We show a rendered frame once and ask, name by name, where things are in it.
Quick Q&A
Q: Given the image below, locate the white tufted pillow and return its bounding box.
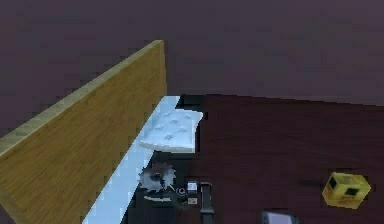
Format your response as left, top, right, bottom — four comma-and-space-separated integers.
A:
139, 109, 204, 154

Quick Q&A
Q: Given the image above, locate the yellow box with black squares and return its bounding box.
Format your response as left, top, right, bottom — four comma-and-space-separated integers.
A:
321, 171, 372, 210

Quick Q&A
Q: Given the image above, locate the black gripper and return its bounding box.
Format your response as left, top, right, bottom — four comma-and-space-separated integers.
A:
143, 182, 190, 207

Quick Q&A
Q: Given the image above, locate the grey flat device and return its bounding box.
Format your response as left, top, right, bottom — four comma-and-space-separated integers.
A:
261, 210, 300, 224

